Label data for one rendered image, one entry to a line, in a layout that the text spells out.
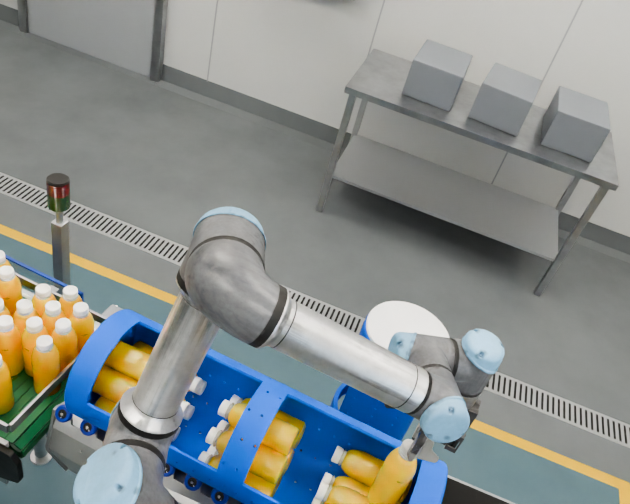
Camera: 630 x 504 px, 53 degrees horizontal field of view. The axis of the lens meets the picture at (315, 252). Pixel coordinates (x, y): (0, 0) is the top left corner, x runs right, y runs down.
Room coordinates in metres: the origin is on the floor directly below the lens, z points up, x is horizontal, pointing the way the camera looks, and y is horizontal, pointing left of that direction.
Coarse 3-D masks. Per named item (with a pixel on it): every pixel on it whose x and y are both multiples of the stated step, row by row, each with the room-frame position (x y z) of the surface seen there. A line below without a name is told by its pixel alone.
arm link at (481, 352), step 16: (464, 336) 0.82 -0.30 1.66; (480, 336) 0.81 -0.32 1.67; (496, 336) 0.83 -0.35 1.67; (464, 352) 0.78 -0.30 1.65; (480, 352) 0.78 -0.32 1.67; (496, 352) 0.79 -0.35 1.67; (464, 368) 0.77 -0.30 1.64; (480, 368) 0.76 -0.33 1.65; (496, 368) 0.78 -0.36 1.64; (464, 384) 0.77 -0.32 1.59; (480, 384) 0.77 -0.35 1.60
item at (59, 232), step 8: (56, 224) 1.38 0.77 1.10; (64, 224) 1.39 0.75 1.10; (56, 232) 1.38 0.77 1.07; (64, 232) 1.39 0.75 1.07; (56, 240) 1.38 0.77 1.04; (64, 240) 1.39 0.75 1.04; (56, 248) 1.38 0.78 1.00; (64, 248) 1.39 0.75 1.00; (56, 256) 1.38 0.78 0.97; (64, 256) 1.39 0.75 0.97; (56, 264) 1.38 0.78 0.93; (64, 264) 1.39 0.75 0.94; (56, 272) 1.38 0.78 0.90; (64, 272) 1.38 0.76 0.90; (64, 280) 1.38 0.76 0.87
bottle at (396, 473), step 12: (396, 456) 0.80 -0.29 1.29; (384, 468) 0.79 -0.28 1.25; (396, 468) 0.78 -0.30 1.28; (408, 468) 0.78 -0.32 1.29; (384, 480) 0.78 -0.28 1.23; (396, 480) 0.77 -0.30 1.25; (408, 480) 0.78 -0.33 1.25; (372, 492) 0.78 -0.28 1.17; (384, 492) 0.77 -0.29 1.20; (396, 492) 0.77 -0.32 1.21
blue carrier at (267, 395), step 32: (128, 320) 1.00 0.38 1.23; (96, 352) 0.89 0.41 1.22; (224, 384) 1.03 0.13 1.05; (256, 384) 1.02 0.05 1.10; (96, 416) 0.81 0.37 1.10; (192, 416) 0.97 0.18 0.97; (256, 416) 0.84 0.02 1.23; (320, 416) 0.99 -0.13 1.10; (192, 448) 0.88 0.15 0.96; (256, 448) 0.78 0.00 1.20; (320, 448) 0.95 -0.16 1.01; (352, 448) 0.96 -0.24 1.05; (384, 448) 0.95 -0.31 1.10; (224, 480) 0.74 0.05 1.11; (288, 480) 0.87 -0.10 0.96; (320, 480) 0.89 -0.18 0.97; (416, 480) 0.80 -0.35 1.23
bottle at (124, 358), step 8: (120, 344) 0.96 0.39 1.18; (128, 344) 0.97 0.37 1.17; (112, 352) 0.93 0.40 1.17; (120, 352) 0.94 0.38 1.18; (128, 352) 0.94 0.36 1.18; (136, 352) 0.95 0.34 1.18; (144, 352) 0.96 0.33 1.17; (112, 360) 0.92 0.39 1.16; (120, 360) 0.92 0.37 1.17; (128, 360) 0.92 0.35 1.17; (136, 360) 0.93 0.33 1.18; (144, 360) 0.93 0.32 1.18; (120, 368) 0.91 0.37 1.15; (128, 368) 0.91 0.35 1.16; (136, 368) 0.91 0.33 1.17; (128, 376) 0.91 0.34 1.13; (136, 376) 0.90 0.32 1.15
